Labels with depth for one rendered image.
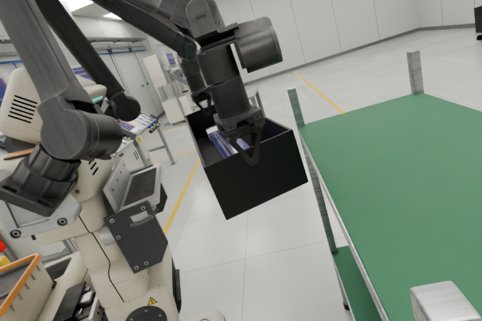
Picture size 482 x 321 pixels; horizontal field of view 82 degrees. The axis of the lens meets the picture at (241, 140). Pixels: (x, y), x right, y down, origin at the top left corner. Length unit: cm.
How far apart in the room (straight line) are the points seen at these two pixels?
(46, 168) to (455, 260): 61
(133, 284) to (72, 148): 43
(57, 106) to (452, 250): 60
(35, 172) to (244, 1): 940
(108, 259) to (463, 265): 72
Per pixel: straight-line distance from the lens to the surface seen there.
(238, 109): 44
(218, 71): 43
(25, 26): 61
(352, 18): 1015
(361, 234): 52
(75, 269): 113
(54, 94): 54
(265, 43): 43
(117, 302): 84
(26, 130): 70
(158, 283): 84
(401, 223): 54
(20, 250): 278
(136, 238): 71
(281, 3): 977
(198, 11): 45
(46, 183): 54
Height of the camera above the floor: 129
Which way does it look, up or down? 18 degrees down
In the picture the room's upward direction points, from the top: 19 degrees counter-clockwise
